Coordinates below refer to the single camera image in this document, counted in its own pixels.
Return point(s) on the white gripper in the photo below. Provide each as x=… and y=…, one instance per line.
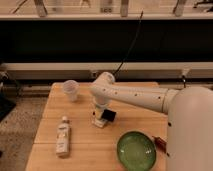
x=99, y=106

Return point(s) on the black eraser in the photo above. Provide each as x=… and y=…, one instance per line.
x=108, y=115

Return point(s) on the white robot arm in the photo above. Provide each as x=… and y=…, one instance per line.
x=190, y=118

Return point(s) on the white sponge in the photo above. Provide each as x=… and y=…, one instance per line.
x=99, y=122

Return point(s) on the clear plastic cup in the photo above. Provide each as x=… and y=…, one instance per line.
x=70, y=88

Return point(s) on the white plastic bottle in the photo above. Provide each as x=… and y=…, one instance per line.
x=63, y=137

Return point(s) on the green glass bowl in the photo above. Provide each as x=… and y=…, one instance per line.
x=136, y=151

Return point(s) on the red brown small object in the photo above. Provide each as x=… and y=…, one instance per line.
x=160, y=143

